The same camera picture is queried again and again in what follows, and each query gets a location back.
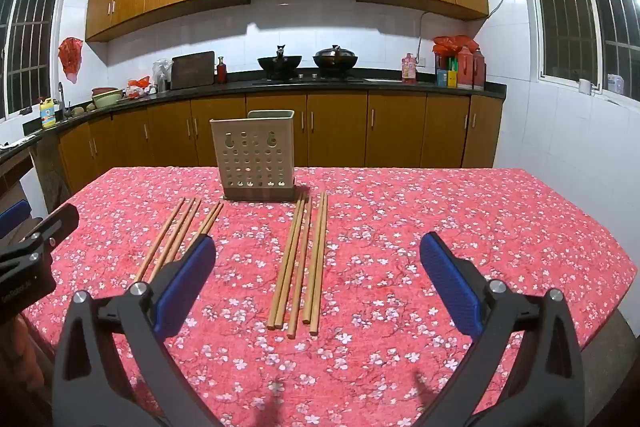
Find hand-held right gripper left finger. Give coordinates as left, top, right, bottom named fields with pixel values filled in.
left=51, top=234, right=221, bottom=427

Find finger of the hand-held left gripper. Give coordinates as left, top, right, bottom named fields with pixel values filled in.
left=0, top=204, right=80, bottom=275
left=0, top=200, right=32, bottom=240

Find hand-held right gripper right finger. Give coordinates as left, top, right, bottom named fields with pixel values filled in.
left=419, top=232, right=587, bottom=427

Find wooden chopstick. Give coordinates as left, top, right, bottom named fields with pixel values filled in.
left=267, top=199, right=306, bottom=330
left=301, top=193, right=324, bottom=326
left=133, top=198, right=186, bottom=283
left=148, top=198, right=196, bottom=282
left=309, top=193, right=329, bottom=336
left=196, top=202, right=224, bottom=242
left=286, top=199, right=310, bottom=340
left=162, top=198, right=203, bottom=268

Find beige perforated chopstick holder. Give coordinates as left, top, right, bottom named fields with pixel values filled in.
left=209, top=109, right=297, bottom=202

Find red floral tablecloth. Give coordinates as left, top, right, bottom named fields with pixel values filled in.
left=20, top=166, right=638, bottom=427

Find yellow detergent bottle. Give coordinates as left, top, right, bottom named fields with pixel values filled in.
left=40, top=97, right=60, bottom=129

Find green basin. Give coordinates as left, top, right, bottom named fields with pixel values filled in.
left=91, top=87, right=124, bottom=109

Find crumpled red plastic bag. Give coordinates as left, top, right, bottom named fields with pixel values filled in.
left=125, top=76, right=152, bottom=100

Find wooden base cabinets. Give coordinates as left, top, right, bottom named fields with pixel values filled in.
left=57, top=89, right=503, bottom=195

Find hanging red plastic bag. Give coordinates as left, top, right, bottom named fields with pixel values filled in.
left=58, top=37, right=84, bottom=84

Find clear plastic bag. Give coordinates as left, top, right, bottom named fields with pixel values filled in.
left=151, top=59, right=173, bottom=92

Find black kitchen countertop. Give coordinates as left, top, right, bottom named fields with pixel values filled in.
left=0, top=74, right=507, bottom=165

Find dark wooden cutting board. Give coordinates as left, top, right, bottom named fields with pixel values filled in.
left=171, top=51, right=216, bottom=90

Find gas stove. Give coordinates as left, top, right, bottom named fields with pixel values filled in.
left=252, top=74, right=366, bottom=86

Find black open wok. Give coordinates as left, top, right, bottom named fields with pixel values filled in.
left=257, top=44, right=303, bottom=80

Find large red plastic bag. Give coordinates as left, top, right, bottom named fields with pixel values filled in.
left=432, top=35, right=478, bottom=56

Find black wok with lid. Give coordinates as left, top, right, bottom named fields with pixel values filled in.
left=313, top=45, right=359, bottom=78

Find barred window with wide sill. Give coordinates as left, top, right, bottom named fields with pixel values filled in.
left=515, top=0, right=640, bottom=102

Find barred window with narrow frame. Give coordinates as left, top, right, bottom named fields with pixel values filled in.
left=0, top=0, right=68, bottom=120

